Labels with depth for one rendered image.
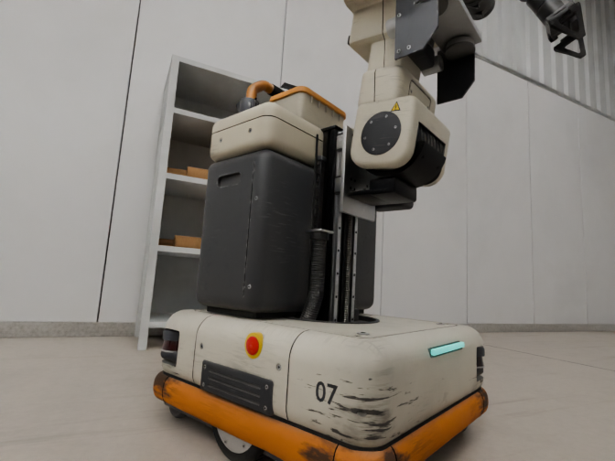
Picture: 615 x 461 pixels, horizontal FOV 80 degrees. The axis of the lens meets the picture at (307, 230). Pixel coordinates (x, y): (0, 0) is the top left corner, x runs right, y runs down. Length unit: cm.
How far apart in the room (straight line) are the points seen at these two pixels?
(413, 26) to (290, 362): 76
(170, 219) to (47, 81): 102
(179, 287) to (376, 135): 183
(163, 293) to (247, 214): 163
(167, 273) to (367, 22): 185
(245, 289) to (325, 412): 33
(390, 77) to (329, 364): 65
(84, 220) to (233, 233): 165
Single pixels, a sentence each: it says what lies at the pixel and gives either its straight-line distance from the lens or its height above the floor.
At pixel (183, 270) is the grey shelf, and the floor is 40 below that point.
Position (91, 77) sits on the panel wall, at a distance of 272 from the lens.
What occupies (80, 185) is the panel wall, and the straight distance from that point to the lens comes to 251.
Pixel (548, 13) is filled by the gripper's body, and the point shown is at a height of 109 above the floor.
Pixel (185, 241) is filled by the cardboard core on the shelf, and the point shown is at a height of 56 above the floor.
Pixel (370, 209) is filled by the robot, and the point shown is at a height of 59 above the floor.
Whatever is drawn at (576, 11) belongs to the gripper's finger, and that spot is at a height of 104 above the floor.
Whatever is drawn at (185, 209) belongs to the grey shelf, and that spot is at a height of 79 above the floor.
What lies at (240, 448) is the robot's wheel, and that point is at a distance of 87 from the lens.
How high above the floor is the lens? 37
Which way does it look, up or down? 8 degrees up
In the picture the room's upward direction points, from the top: 3 degrees clockwise
